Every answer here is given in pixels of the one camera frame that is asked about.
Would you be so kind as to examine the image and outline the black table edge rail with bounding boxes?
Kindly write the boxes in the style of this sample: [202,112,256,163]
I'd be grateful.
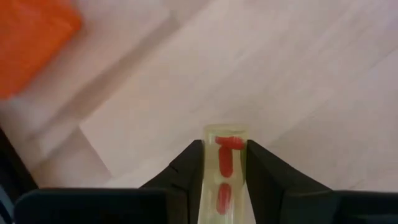
[0,127,40,224]

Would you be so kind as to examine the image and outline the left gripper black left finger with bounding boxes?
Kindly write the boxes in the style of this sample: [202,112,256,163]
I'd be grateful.
[14,139,205,224]

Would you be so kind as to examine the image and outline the orange plastic basket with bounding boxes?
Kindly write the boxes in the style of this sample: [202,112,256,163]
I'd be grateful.
[0,0,83,100]

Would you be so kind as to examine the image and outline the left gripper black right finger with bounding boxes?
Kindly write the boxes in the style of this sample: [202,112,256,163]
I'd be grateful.
[247,139,398,224]

